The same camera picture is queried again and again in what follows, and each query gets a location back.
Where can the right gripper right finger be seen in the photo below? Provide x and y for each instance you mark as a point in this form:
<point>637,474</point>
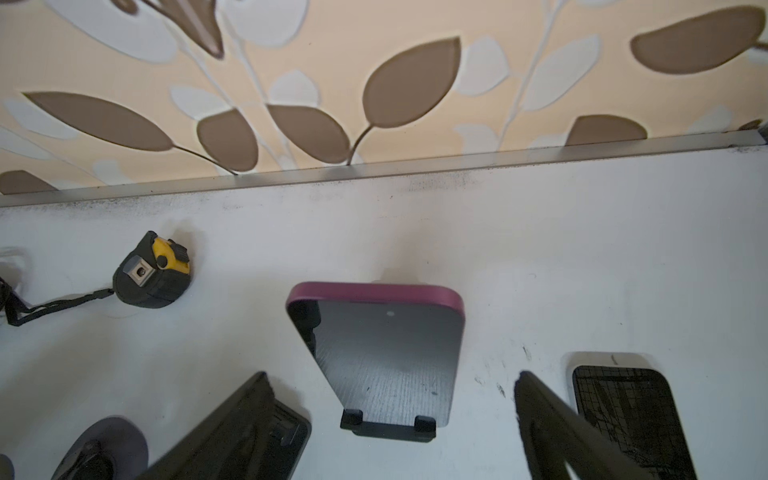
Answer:
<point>557,441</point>

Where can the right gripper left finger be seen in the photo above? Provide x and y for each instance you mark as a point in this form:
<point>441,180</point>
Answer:
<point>230,443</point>

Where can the purple round phone stand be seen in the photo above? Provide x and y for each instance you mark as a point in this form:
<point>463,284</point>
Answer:
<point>111,448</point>

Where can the black rear phone stand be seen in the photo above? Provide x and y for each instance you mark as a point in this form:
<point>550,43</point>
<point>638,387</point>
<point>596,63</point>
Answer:
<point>422,430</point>

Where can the black yellow round connector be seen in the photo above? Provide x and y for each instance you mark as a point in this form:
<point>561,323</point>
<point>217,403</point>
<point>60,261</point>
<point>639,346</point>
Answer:
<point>153,275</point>

